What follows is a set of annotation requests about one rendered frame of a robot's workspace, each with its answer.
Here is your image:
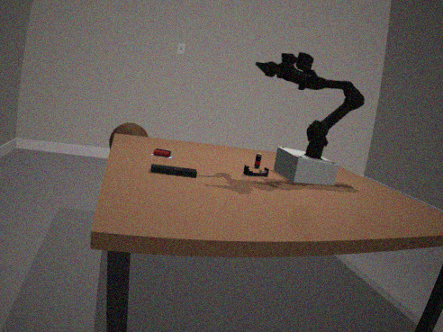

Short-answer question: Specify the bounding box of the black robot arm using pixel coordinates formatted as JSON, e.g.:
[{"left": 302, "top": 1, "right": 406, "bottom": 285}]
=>
[{"left": 281, "top": 52, "right": 365, "bottom": 160}]

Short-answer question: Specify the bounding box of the black cylindrical battery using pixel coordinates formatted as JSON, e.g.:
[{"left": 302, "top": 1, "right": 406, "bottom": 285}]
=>
[{"left": 255, "top": 153, "right": 262, "bottom": 168}]

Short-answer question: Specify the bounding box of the black flat bar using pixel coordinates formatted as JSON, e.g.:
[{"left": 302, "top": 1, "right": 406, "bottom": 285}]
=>
[{"left": 151, "top": 164, "right": 197, "bottom": 178}]

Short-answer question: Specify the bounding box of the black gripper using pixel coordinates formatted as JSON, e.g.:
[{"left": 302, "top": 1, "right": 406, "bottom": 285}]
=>
[{"left": 256, "top": 61, "right": 298, "bottom": 82}]

